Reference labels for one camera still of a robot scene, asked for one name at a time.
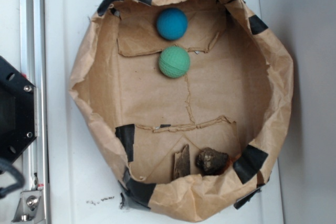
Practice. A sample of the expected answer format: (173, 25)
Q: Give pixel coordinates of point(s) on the dark brown rock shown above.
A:
(211, 161)

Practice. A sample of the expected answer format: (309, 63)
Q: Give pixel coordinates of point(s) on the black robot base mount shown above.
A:
(17, 112)

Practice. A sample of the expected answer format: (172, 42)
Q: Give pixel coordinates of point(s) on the blue foam ball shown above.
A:
(172, 24)

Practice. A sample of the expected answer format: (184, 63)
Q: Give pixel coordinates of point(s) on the metal corner bracket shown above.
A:
(30, 208)

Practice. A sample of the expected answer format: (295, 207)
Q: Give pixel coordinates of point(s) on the brown bark piece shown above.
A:
(182, 163)

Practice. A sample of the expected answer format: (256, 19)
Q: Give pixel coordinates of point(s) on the green foam ball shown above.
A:
(174, 62)

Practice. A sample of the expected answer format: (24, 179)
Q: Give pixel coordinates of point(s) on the aluminium extrusion rail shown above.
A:
(33, 65)

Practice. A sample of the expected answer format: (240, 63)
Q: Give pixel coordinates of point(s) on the brown paper bag tray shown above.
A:
(235, 98)

